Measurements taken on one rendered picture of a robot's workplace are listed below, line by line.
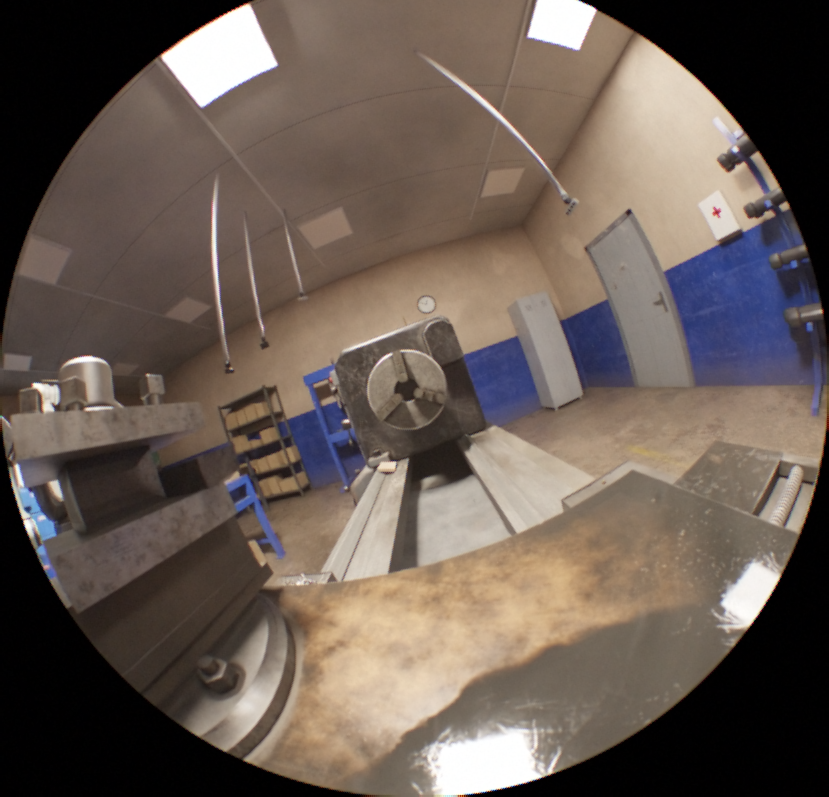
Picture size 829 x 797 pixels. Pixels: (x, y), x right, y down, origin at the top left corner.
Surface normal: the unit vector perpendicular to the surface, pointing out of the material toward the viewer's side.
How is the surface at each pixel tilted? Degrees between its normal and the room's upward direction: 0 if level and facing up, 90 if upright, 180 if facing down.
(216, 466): 97
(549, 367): 90
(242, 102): 180
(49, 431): 90
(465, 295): 90
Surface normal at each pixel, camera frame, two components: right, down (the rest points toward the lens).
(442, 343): -0.03, -0.02
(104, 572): 0.94, -0.34
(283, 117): 0.34, 0.94
